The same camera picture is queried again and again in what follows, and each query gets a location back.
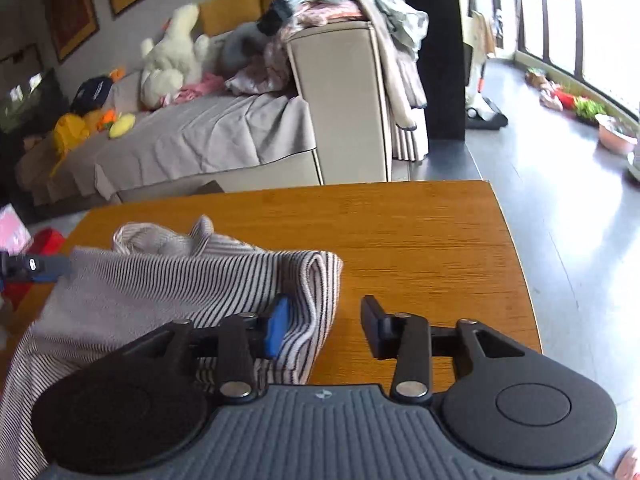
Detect pile of clothes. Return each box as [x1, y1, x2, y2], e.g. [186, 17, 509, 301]
[225, 0, 430, 128]

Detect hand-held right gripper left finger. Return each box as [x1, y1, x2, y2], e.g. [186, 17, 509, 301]
[107, 294, 293, 403]

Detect beige curtain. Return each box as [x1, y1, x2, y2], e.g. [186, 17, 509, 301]
[365, 0, 431, 161]

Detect green plant tray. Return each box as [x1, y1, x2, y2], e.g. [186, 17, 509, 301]
[572, 96, 608, 122]

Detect black framed window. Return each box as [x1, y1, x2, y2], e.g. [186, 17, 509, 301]
[512, 0, 640, 126]

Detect yellow plush toy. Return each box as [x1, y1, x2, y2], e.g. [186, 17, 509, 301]
[50, 112, 93, 176]

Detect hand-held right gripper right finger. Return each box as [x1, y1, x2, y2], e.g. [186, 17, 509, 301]
[360, 295, 526, 403]

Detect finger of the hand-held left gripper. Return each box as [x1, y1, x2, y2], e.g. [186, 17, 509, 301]
[0, 251, 73, 285]

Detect yellow-green plush toy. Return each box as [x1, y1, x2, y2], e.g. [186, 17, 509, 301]
[108, 112, 137, 139]

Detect grey neck pillow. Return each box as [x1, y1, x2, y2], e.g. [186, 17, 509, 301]
[220, 22, 271, 73]

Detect grey striped sweater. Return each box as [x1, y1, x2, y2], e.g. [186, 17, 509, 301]
[0, 215, 345, 480]

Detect potted plant in white pot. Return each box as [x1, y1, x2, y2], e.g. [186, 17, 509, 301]
[626, 137, 640, 181]

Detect pink cloth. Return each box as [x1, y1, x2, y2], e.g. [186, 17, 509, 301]
[162, 72, 226, 107]

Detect beige sofa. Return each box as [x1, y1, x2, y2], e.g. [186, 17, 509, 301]
[15, 0, 431, 208]

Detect grey sofa cover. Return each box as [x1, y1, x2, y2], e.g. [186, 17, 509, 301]
[15, 70, 318, 206]

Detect white plush duck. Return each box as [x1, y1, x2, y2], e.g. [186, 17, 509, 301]
[139, 3, 211, 110]

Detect pink basin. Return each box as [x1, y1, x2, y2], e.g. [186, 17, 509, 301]
[595, 114, 638, 155]

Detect pink metal-edged case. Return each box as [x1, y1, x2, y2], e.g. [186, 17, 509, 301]
[0, 204, 32, 252]

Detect pink small shoes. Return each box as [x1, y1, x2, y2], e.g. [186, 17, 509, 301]
[537, 85, 563, 110]

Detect pink pig slipper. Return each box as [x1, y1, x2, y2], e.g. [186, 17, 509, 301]
[614, 447, 640, 480]

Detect black glass fish tank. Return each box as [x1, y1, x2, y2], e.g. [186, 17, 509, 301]
[0, 67, 71, 133]

